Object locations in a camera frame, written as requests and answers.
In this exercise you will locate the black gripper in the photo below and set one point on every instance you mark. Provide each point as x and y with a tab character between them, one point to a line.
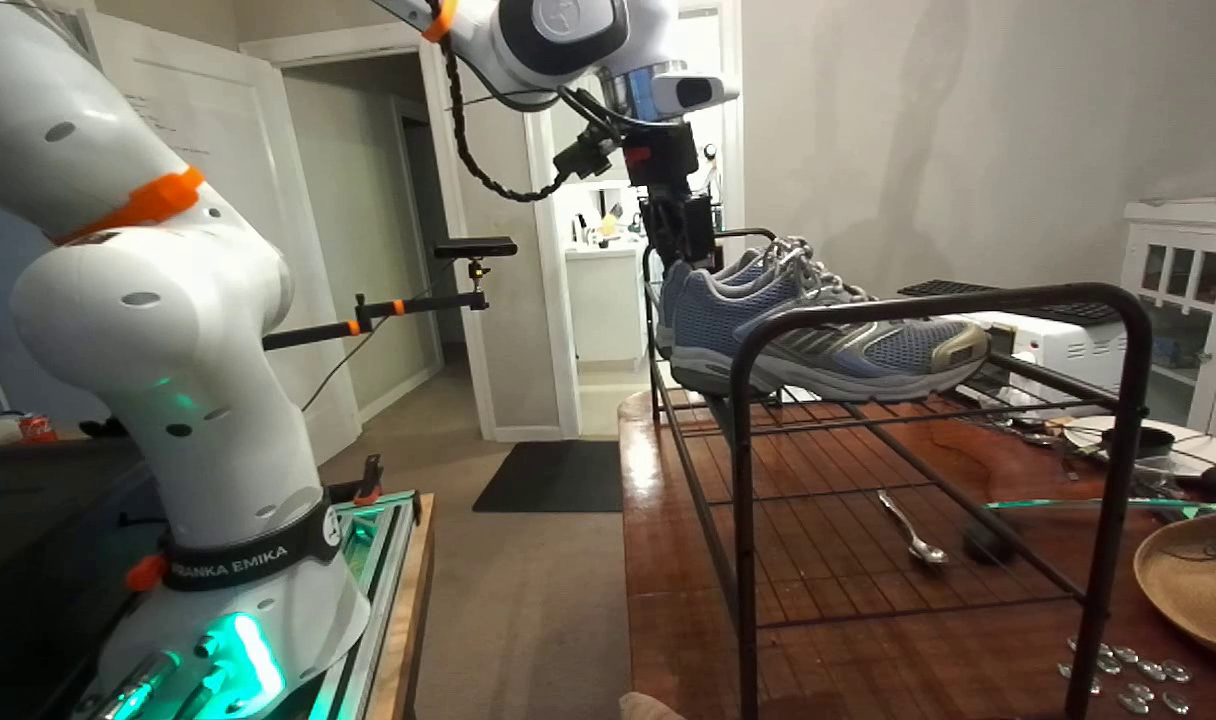
672	180

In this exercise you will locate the blue grey sneaker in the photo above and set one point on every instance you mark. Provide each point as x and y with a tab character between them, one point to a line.
714	321
793	273

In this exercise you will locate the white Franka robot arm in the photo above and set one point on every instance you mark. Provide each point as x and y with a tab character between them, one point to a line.
170	321

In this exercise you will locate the black metal shoe rack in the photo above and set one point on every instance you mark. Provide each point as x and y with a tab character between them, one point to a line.
744	534

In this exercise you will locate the black floor mat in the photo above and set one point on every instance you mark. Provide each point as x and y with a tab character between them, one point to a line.
549	477

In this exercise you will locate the white panel door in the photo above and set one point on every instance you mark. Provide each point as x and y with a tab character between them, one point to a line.
321	173

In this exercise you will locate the silver metal spoon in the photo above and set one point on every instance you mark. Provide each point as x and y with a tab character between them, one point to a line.
920	545

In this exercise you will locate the wooden workbench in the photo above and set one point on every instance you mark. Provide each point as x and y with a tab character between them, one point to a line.
410	627

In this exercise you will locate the white glass door cabinet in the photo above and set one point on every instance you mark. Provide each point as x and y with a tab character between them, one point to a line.
1191	334

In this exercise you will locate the clear glass pebbles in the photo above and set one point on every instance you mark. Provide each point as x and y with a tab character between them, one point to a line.
1137	699

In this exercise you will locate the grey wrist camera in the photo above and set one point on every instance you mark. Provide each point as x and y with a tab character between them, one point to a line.
703	94

